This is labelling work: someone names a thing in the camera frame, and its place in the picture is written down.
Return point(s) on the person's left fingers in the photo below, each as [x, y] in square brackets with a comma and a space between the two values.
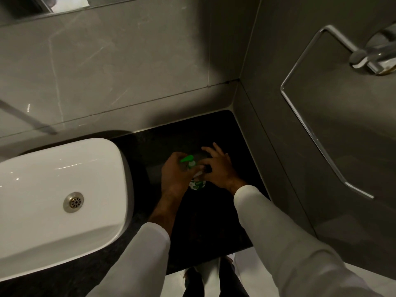
[177, 157]

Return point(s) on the person's right hand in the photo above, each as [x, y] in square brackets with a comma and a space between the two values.
[222, 170]

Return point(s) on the grey faucet spout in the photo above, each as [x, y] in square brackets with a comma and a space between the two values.
[31, 119]

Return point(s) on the person's right thumb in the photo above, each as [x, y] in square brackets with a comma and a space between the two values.
[205, 168]

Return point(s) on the metal sink drain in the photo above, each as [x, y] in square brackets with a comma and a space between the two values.
[73, 202]

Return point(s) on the white ceramic sink basin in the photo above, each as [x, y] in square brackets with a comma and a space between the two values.
[46, 219]

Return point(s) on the person's right middle finger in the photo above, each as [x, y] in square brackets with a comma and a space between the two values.
[218, 149]

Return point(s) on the person's left leg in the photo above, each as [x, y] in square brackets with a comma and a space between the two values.
[194, 283]

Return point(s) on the person's left hand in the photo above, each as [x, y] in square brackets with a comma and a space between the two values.
[173, 177]

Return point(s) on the person's left forearm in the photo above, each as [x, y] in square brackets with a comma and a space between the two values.
[145, 256]

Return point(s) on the person's right forearm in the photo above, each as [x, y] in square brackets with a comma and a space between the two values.
[287, 244]

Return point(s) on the green pump soap bottle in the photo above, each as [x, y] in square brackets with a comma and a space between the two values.
[197, 183]

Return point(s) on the person's leg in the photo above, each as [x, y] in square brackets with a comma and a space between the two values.
[232, 278]
[194, 283]

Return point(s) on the wall mirror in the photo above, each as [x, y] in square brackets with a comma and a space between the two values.
[46, 6]

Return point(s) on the person's right leg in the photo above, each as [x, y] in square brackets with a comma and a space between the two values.
[232, 278]

